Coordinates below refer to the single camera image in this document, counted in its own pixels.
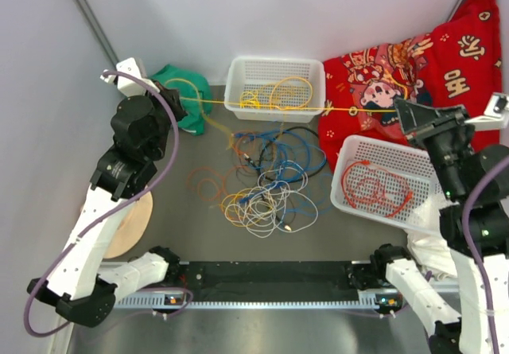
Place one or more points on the red patterned cloth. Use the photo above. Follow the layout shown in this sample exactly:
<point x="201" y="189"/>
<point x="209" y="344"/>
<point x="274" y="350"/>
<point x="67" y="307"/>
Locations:
<point x="458" y="63"/>

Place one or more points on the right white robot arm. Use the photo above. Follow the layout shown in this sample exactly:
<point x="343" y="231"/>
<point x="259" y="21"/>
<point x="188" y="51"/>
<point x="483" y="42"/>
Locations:
<point x="474" y="226"/>

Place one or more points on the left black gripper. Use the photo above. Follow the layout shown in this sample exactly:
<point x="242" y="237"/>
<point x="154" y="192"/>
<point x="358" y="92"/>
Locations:
<point x="172" y="98"/>

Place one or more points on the green cloth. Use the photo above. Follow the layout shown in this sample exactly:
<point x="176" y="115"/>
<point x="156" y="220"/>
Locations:
<point x="194" y="90"/>

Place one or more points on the white cloth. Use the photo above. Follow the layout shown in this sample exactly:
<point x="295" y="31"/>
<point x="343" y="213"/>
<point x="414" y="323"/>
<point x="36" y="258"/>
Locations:
<point x="426" y="245"/>

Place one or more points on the white basket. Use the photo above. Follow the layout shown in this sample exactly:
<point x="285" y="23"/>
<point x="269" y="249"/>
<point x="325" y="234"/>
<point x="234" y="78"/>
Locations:
<point x="248" y="72"/>
<point x="382" y="181"/>

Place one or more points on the thin yellow cable stretched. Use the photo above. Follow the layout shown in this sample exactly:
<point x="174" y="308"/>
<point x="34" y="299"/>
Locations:
<point x="290" y="95"/>

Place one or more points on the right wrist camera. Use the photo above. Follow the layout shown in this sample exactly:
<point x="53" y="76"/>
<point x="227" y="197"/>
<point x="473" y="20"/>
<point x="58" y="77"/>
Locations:
<point x="495" y="116"/>

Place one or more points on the white basket at back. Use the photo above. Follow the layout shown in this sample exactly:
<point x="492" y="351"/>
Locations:
<point x="248" y="72"/>

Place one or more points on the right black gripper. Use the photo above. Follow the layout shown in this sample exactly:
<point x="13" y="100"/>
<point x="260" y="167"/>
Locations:
<point x="418" y="122"/>

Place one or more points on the grey slotted cable duct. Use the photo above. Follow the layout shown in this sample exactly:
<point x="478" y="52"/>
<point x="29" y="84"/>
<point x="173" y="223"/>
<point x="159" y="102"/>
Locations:
<point x="173" y="300"/>

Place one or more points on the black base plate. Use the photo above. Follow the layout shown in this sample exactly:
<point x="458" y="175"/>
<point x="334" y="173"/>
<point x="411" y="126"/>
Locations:
<point x="275" y="281"/>

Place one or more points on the white basket at right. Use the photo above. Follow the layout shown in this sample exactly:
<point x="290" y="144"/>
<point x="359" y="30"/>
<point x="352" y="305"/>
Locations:
<point x="382" y="181"/>

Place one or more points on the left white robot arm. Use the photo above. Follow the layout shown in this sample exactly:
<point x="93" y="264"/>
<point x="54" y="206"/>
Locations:
<point x="145" y="148"/>

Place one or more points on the beige cloth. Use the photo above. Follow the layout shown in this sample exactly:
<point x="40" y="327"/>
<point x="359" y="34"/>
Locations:
<point x="131" y="226"/>

